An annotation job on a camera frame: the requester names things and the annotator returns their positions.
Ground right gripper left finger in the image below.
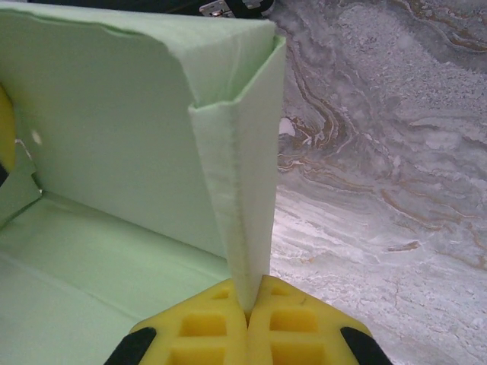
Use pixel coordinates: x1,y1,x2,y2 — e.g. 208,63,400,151
108,278,250,365

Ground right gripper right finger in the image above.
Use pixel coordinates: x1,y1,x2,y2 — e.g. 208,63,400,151
247,274,391,365

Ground light green paper box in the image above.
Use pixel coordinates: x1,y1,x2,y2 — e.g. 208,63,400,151
0,3,287,365

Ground black hard case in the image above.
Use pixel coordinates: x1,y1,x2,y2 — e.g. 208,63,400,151
26,0,277,20

